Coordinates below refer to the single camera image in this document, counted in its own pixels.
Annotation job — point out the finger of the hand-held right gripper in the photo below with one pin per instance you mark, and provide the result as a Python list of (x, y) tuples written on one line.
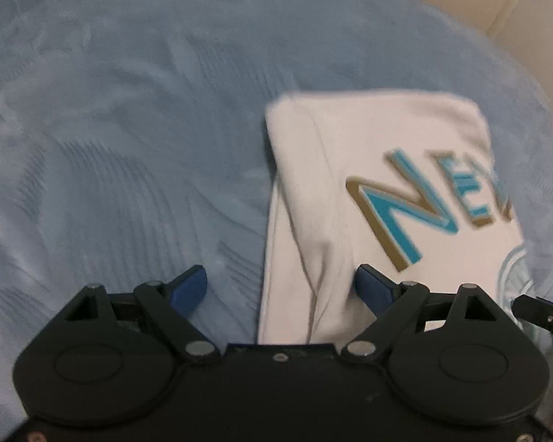
[(537, 313)]

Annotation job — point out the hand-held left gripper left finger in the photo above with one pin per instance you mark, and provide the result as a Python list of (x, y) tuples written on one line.
[(190, 292)]

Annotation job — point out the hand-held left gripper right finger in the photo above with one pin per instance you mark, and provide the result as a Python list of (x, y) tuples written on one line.
[(372, 292)]

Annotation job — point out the white printed t-shirt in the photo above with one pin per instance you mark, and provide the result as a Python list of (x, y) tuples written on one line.
[(359, 184)]

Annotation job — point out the blue textured blanket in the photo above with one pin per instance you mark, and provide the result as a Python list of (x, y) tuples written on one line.
[(120, 124)]

